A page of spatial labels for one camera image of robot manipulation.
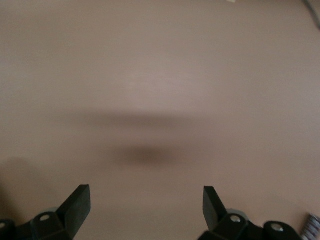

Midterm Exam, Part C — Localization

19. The black striped terminal block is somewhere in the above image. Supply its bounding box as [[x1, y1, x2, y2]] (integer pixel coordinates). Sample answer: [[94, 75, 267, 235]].
[[301, 212, 320, 240]]

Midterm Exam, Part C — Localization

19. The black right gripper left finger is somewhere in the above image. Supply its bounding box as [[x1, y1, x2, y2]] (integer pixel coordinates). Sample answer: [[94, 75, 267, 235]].
[[0, 184, 91, 240]]

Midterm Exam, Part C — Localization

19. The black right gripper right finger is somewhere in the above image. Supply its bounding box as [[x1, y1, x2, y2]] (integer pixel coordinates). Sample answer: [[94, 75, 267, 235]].
[[197, 185, 303, 240]]

